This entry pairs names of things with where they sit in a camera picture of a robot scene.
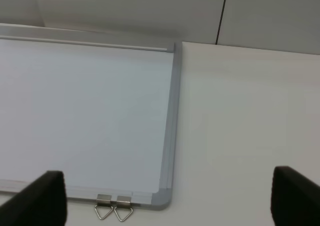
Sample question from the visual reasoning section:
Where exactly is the white whiteboard with aluminium frame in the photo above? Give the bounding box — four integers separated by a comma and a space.
0, 24, 182, 210

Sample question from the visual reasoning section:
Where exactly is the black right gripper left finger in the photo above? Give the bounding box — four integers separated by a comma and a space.
0, 171, 68, 226

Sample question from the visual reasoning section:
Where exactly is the left metal hanging clip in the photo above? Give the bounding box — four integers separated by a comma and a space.
94, 194, 114, 220

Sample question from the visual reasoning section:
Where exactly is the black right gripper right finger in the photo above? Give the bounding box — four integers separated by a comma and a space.
270, 166, 320, 225

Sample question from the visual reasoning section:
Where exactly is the right metal hanging clip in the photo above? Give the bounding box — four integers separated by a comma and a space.
114, 195, 134, 222

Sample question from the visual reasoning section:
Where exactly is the metal hanging clip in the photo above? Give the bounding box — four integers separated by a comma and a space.
94, 194, 114, 220
114, 195, 134, 222

